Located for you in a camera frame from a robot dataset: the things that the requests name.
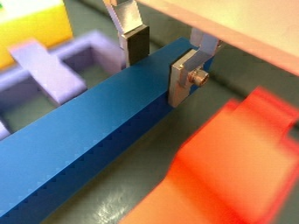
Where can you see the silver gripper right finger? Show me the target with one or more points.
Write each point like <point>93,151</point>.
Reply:
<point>187,70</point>

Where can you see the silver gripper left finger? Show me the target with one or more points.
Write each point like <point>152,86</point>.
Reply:
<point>132,31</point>

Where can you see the blue bar block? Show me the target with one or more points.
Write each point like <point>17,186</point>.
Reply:
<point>51,158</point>

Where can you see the yellow slotted board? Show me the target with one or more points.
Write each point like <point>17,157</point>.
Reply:
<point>40,19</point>

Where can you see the purple comb-shaped block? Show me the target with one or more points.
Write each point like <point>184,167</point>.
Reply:
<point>49,71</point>

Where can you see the red comb-shaped block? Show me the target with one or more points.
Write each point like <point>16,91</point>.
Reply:
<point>234,170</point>

